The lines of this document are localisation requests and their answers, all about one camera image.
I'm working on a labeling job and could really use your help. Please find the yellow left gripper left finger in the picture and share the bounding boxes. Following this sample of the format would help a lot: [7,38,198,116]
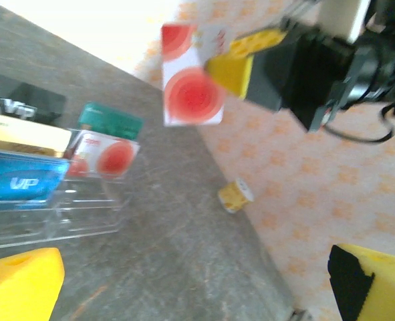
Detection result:
[0,247,65,321]

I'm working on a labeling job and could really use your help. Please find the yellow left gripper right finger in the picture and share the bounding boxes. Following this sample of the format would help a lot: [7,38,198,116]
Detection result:
[328,243,395,321]

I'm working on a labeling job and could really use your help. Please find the white card red circles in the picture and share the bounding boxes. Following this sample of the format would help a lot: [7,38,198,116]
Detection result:
[65,130,141,181]
[160,22,230,127]

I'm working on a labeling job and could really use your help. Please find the clear acrylic card holder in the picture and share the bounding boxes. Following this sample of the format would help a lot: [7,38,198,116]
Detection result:
[0,126,141,251]

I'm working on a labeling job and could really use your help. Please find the blue VIP card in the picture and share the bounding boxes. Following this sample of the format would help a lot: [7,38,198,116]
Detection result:
[0,148,70,211]

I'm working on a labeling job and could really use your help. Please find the green card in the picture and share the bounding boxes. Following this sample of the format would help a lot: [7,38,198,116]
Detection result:
[78,102,144,140]

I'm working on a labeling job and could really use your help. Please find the gold card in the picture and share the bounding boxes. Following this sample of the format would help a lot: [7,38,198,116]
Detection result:
[0,112,73,158]

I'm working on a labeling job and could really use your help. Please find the black VIP card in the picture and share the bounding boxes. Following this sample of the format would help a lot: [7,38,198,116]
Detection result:
[0,68,67,128]

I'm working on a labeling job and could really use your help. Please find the yellow white candle tin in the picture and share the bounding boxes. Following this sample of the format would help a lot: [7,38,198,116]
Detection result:
[218,177,254,214]

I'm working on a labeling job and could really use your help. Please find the thin black wire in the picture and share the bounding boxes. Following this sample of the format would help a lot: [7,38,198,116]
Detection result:
[322,100,395,144]

